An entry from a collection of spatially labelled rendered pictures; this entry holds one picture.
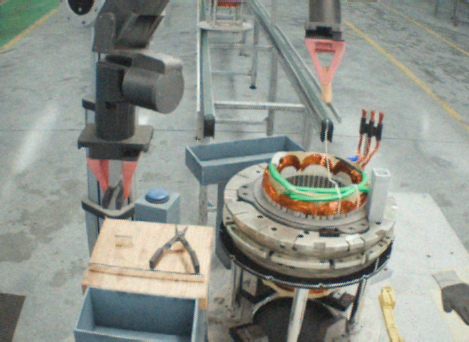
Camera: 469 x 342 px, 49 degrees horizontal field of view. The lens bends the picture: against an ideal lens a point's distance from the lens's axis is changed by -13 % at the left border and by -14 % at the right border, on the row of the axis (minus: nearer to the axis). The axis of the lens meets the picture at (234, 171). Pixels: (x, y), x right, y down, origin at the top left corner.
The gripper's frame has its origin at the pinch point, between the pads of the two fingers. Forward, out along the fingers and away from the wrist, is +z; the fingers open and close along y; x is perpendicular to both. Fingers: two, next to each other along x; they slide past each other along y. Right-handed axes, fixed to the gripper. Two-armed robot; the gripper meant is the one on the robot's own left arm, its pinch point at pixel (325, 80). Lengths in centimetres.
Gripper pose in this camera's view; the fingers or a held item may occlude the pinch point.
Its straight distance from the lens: 95.8
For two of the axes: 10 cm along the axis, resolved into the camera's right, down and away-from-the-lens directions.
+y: 2.0, -0.6, 9.8
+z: -0.4, 10.0, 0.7
